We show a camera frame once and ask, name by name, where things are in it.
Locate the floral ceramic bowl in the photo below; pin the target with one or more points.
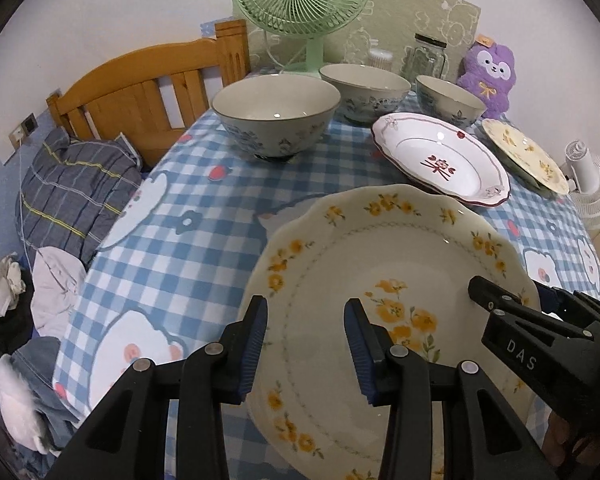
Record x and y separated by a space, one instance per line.
447 101
276 116
367 92

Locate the green patterned wall mat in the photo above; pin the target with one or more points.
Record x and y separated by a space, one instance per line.
386 24

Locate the light grey garment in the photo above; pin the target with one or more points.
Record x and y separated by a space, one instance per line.
57 278

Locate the blue checkered tablecloth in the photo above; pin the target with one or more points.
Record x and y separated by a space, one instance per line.
182 252

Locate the large yellow floral plate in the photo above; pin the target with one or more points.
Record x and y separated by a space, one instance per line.
408 256

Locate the wooden bed headboard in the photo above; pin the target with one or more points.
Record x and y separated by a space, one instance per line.
154 94

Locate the person right hand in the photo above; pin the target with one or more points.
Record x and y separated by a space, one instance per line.
556 436

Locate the small yellow floral plate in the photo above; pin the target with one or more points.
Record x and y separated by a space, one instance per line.
527 155

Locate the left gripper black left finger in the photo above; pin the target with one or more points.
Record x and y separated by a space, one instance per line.
124 437

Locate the grey plaid pillow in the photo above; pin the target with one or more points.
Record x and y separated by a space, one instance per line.
74 191

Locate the cotton swab container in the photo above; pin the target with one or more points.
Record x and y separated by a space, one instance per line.
380 58

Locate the glass jar black lid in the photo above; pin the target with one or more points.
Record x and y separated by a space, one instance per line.
427 57

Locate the wall power socket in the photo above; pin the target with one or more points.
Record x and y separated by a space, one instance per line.
20 133

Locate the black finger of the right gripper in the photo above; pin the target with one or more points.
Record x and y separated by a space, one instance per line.
562 313

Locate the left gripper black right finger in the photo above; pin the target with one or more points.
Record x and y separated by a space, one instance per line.
483 437

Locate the red trimmed white plate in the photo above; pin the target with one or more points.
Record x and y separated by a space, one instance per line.
442 157

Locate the blue jeans clothing pile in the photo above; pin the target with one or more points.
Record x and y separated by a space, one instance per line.
36 420

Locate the white standing fan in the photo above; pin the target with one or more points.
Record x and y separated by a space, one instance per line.
582 169

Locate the purple plush bunny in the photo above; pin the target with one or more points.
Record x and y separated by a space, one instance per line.
489 74

